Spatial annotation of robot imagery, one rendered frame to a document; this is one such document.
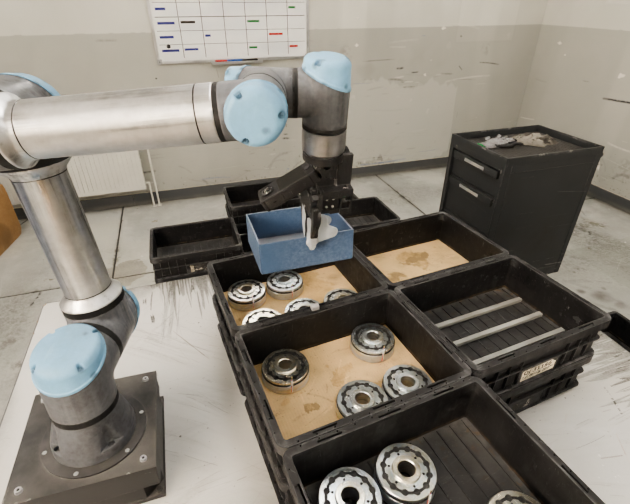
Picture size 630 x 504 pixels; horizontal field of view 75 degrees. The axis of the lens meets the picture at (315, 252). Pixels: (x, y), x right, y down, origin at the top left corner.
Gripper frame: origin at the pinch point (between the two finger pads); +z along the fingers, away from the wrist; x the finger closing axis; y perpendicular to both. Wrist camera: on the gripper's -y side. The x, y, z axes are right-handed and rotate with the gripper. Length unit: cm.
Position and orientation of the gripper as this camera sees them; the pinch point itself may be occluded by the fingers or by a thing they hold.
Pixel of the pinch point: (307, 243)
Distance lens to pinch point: 84.0
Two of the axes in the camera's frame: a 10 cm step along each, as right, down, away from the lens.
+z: -0.4, 7.8, 6.3
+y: 9.6, -1.4, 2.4
